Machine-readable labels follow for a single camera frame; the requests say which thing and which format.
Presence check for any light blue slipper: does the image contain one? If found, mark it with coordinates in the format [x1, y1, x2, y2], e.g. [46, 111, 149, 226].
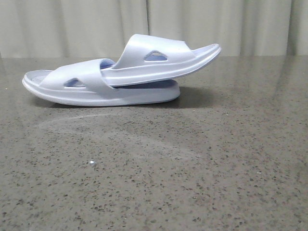
[22, 58, 180, 106]
[101, 34, 221, 86]

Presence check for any pale grey-green curtain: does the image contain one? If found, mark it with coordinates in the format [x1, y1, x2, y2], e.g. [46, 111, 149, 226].
[0, 0, 308, 58]

